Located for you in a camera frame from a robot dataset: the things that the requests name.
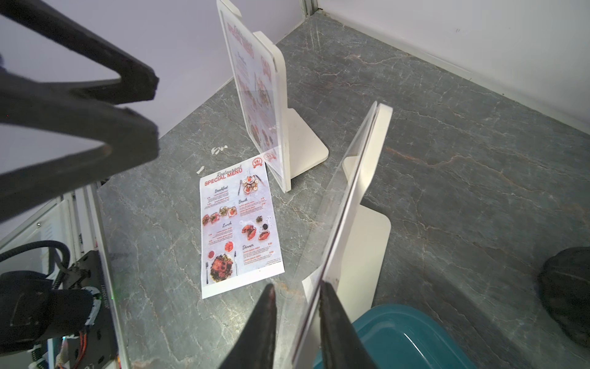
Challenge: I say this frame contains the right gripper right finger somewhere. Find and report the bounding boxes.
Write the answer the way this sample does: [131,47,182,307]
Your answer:
[320,281,377,368]

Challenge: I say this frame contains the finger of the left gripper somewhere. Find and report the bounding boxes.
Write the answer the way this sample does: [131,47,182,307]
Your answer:
[1,83,158,221]
[1,0,159,105]

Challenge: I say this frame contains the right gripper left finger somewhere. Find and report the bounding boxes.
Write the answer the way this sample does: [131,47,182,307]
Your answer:
[220,284,277,368]

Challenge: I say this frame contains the white menu holder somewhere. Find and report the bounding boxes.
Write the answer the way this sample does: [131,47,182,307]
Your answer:
[280,102,393,368]
[217,1,329,192]

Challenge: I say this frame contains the red special menu sheet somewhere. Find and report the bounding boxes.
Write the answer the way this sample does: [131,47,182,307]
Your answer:
[200,155,285,299]

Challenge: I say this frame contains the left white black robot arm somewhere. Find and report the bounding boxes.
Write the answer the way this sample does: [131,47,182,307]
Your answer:
[1,1,159,355]

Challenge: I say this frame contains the teal plastic tray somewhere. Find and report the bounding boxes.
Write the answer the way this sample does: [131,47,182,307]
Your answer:
[313,303,478,369]

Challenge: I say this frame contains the dark glass flower vase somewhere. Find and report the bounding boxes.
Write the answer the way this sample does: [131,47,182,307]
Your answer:
[537,247,589,348]

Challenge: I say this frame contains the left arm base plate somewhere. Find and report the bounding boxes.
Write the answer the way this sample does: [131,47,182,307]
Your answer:
[62,251,119,368]

